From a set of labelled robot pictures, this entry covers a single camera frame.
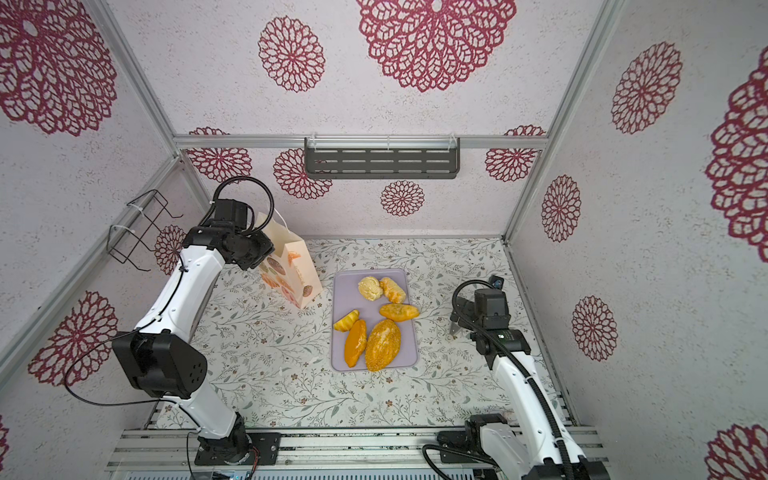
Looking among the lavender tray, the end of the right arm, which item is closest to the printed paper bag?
the lavender tray

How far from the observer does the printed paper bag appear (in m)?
0.85

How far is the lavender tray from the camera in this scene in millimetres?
877

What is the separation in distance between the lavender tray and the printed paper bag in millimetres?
101
